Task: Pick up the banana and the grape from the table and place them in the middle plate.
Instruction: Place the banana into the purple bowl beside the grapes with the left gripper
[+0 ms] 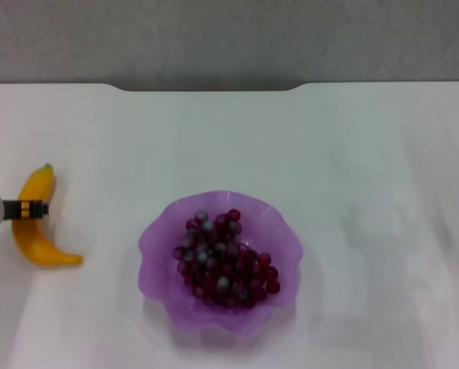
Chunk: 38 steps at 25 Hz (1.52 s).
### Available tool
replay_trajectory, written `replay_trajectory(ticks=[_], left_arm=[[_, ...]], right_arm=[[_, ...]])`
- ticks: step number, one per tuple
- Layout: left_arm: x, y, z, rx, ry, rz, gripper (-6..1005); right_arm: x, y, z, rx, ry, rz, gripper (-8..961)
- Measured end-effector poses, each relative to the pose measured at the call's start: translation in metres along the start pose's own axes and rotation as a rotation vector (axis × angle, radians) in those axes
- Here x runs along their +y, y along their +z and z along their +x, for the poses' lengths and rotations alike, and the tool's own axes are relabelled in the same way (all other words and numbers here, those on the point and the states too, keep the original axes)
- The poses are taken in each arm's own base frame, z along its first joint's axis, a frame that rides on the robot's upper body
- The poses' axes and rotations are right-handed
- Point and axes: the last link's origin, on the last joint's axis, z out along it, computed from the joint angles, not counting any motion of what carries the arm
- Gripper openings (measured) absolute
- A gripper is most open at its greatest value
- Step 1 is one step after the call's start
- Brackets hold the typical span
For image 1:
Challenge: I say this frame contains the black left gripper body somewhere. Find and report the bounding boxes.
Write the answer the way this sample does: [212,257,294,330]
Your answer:
[2,199,20,221]

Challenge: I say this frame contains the yellow toy banana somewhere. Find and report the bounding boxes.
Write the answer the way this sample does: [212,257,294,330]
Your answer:
[11,163,84,267]

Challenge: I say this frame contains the dark red grape bunch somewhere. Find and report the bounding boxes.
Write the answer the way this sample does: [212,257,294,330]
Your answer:
[172,208,281,310]

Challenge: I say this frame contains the purple scalloped plastic bowl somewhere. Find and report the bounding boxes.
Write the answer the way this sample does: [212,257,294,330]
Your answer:
[137,189,304,340]

